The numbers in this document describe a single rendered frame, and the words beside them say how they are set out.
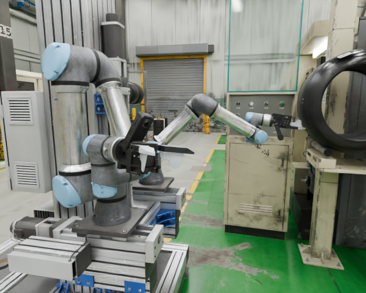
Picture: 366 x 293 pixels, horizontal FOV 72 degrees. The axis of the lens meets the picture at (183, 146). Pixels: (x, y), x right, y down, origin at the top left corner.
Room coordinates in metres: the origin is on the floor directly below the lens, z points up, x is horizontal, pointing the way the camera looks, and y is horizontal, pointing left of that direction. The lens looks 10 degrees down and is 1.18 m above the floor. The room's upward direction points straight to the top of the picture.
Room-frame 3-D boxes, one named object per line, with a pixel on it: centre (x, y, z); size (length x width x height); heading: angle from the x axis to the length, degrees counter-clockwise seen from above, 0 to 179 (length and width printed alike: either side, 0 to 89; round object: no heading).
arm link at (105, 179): (0.79, 0.24, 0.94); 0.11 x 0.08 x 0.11; 143
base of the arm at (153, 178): (1.45, 0.19, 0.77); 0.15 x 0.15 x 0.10
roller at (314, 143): (1.58, -0.88, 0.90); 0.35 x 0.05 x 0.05; 164
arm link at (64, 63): (0.86, 0.37, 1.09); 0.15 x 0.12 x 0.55; 143
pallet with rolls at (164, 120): (8.26, 0.76, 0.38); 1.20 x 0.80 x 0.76; 176
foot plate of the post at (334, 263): (1.80, -1.06, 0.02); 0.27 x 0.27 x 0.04; 74
